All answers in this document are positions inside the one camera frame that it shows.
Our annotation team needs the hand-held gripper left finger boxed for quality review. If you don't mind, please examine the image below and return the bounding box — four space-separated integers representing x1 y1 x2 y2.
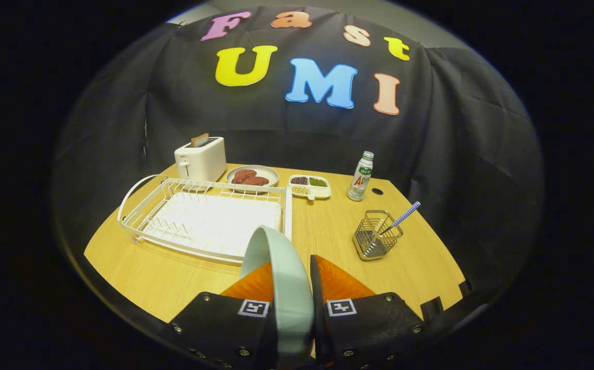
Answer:
160 261 279 370

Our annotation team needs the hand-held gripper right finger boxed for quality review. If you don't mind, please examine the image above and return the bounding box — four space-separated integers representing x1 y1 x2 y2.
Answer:
310 254 426 370

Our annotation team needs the pale green plate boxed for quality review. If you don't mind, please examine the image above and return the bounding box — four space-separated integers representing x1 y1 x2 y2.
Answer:
239 225 315 368

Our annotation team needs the metal wire basket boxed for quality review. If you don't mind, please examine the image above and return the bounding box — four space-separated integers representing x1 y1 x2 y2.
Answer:
352 210 404 261

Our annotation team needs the white wire dish rack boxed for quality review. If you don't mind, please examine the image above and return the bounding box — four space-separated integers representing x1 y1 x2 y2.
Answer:
117 174 293 264

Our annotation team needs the blue checkered handle spoon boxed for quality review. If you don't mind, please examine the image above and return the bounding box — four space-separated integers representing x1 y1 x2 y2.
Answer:
379 201 422 236

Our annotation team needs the white divided dish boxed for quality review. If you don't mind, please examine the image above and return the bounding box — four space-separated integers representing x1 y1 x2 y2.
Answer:
287 174 332 201

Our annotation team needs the beige round dish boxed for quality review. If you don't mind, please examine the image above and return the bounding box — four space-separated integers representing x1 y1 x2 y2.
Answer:
226 165 280 192

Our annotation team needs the white drink bottle green label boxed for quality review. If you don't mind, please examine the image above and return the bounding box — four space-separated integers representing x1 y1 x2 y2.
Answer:
347 151 374 202

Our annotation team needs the white toaster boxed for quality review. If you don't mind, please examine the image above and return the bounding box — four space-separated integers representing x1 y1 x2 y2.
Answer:
174 136 227 182

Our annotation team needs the black backdrop cloth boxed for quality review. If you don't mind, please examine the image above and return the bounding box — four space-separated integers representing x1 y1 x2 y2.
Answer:
52 5 544 309

